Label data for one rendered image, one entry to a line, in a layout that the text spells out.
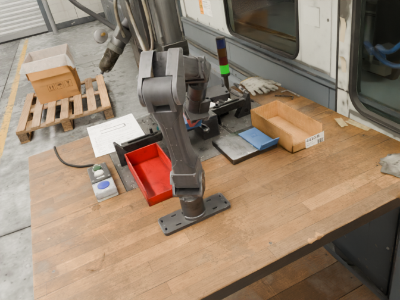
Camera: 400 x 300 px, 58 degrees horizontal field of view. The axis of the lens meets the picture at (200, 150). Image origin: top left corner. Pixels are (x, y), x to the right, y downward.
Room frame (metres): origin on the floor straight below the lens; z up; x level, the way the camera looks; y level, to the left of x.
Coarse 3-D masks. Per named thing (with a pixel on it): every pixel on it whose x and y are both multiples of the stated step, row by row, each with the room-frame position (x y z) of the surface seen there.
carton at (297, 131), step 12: (264, 108) 1.21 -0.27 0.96; (276, 108) 1.22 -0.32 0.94; (288, 108) 1.16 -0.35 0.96; (252, 120) 1.18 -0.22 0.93; (264, 120) 1.10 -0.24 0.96; (276, 120) 1.19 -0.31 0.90; (288, 120) 1.16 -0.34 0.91; (300, 120) 1.09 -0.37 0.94; (312, 120) 1.03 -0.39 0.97; (264, 132) 1.11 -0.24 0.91; (276, 132) 1.04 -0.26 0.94; (288, 132) 0.98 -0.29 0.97; (300, 132) 1.07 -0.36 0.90; (312, 132) 1.03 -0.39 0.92; (288, 144) 0.97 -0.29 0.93; (300, 144) 0.97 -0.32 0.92; (312, 144) 0.98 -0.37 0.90
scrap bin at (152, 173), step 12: (156, 144) 1.10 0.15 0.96; (132, 156) 1.08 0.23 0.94; (144, 156) 1.09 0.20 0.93; (156, 156) 1.10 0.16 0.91; (132, 168) 0.97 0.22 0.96; (144, 168) 1.04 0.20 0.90; (156, 168) 1.03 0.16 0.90; (168, 168) 1.01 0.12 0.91; (144, 180) 0.97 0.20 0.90; (156, 180) 0.96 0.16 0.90; (168, 180) 0.94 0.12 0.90; (144, 192) 0.85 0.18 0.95; (156, 192) 0.89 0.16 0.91; (168, 192) 0.86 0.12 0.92
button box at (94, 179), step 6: (54, 150) 1.31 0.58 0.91; (66, 162) 1.19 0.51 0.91; (102, 162) 1.09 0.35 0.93; (90, 168) 1.07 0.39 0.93; (102, 168) 1.06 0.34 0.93; (90, 174) 1.03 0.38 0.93; (102, 174) 1.01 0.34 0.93; (108, 174) 1.01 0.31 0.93; (90, 180) 1.00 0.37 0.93; (96, 180) 0.99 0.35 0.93; (102, 180) 0.99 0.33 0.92
